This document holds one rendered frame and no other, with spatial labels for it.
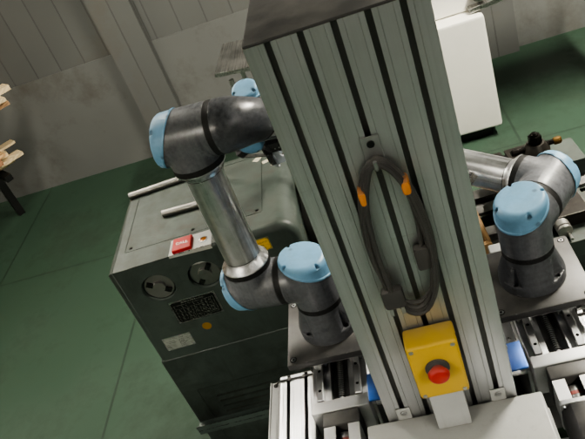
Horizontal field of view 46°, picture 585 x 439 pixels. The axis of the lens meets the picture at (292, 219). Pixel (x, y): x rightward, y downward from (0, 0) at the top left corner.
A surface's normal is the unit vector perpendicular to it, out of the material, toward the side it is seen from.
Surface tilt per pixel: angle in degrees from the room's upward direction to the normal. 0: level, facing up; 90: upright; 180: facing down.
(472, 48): 90
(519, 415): 0
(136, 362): 0
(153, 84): 90
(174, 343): 90
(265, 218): 0
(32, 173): 90
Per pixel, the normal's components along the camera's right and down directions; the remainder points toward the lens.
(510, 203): -0.39, -0.68
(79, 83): 0.00, 0.58
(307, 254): -0.19, -0.79
